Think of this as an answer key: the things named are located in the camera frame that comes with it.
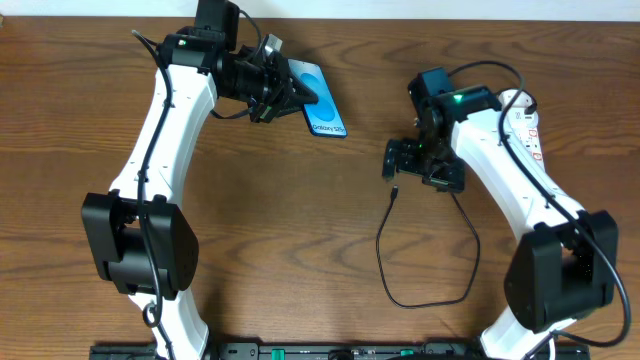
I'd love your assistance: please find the black USB charging cable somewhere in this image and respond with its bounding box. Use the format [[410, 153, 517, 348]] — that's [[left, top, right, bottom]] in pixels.
[[374, 87, 539, 310]]

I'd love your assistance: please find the blue Galaxy smartphone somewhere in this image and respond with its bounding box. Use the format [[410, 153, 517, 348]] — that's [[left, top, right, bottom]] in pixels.
[[289, 59, 348, 138]]

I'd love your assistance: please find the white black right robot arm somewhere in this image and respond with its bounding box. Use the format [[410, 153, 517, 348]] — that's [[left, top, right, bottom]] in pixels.
[[382, 68, 626, 359]]

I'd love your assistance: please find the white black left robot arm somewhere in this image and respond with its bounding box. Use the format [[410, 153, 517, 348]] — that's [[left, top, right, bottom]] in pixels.
[[81, 0, 319, 359]]

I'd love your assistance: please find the white USB charger plug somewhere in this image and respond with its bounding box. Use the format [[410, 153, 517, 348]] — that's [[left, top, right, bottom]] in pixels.
[[505, 90, 539, 130]]

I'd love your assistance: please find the white power strip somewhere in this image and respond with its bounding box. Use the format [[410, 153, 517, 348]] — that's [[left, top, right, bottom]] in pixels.
[[507, 110, 545, 170]]

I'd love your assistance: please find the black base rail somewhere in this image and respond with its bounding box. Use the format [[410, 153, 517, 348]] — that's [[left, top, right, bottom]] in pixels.
[[88, 342, 591, 360]]

